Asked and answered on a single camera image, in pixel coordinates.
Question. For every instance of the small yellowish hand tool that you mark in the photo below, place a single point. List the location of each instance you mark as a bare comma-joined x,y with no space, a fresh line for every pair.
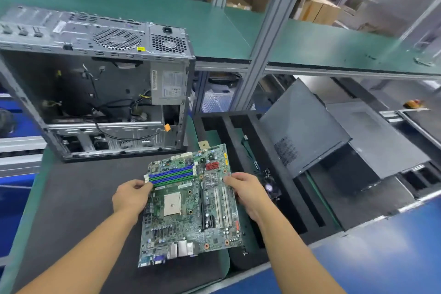
424,62

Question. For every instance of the grey case side panel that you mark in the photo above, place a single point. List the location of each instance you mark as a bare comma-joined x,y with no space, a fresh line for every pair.
303,125

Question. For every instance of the person's right forearm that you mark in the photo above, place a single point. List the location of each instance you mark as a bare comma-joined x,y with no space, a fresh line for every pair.
296,256

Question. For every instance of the silver power supply unit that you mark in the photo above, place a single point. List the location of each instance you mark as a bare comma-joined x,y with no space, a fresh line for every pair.
169,83

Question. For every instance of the long green workbench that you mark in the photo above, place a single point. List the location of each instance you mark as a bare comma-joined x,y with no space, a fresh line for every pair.
138,15

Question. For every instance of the person's left forearm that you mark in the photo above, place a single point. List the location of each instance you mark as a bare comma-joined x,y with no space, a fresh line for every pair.
76,256

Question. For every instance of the person's right hand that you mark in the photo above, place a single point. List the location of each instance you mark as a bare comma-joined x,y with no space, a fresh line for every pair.
249,197

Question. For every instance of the aluminium conveyor frame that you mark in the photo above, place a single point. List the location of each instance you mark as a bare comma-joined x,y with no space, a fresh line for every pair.
20,144

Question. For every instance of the black CPU fan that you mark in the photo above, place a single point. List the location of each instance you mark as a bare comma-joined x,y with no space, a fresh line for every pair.
271,187

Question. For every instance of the green pallet dark mat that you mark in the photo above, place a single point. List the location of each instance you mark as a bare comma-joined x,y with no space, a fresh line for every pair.
358,201

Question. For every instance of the dark grey computer case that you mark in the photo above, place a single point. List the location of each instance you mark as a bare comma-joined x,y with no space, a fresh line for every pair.
375,135
89,35

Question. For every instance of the black divided foam tray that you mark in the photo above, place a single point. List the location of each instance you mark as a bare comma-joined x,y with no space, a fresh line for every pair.
234,132

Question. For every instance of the green motherboard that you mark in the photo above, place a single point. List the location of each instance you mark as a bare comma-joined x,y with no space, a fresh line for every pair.
193,221

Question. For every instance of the thick aluminium frame post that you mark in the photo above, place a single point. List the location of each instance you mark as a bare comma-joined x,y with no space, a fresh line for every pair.
269,35

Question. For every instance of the clear plastic bag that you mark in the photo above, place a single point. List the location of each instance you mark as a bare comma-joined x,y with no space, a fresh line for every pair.
217,101

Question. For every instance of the yellow push button box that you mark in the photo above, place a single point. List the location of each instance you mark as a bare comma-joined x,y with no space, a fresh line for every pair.
413,104

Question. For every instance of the scattered small black screws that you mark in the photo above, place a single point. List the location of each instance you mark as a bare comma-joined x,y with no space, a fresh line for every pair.
371,57

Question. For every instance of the slim aluminium frame post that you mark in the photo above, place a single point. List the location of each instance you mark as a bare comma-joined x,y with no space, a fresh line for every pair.
420,18

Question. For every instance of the person's left hand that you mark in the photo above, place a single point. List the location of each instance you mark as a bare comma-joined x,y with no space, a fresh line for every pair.
132,197

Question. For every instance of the grey padded green pallet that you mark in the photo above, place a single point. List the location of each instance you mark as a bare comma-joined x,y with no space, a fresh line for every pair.
424,121

